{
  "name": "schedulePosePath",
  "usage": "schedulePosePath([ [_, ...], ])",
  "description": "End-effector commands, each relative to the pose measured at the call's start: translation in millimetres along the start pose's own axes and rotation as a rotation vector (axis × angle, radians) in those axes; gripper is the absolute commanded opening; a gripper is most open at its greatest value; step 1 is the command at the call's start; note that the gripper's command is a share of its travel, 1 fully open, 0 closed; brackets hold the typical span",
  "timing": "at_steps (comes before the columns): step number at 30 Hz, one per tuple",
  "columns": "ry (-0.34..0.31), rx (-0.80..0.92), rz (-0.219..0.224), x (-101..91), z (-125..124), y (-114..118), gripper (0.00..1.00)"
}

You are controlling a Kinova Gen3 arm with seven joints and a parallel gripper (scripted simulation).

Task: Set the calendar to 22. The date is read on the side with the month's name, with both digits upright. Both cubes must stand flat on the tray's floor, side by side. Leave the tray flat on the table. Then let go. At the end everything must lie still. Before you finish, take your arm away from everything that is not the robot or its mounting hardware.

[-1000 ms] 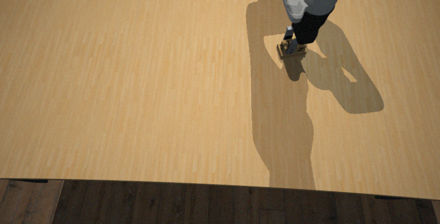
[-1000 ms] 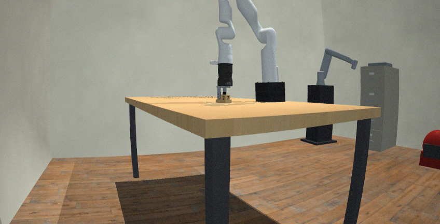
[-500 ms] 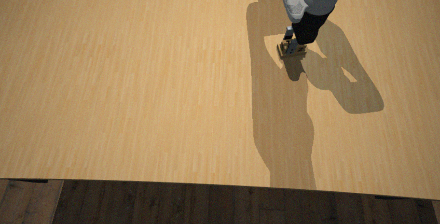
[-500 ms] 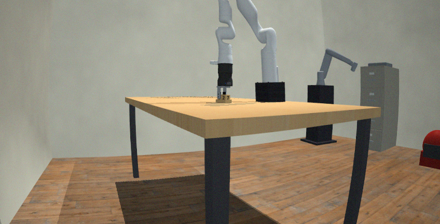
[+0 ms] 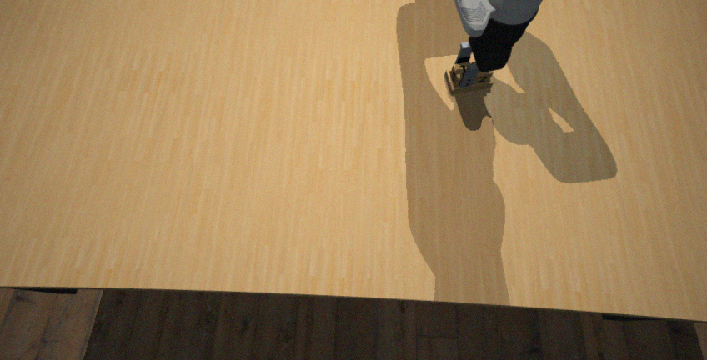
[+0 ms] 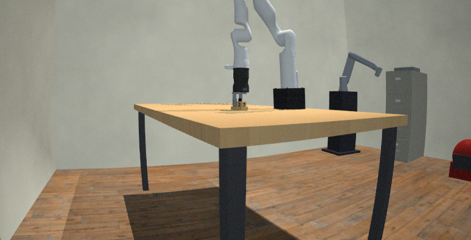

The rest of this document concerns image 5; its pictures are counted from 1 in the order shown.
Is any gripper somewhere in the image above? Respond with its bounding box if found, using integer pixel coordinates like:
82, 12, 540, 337
454, 0, 543, 88

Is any tan calendar cube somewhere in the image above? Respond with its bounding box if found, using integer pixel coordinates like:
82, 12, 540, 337
450, 62, 470, 88
473, 71, 494, 84

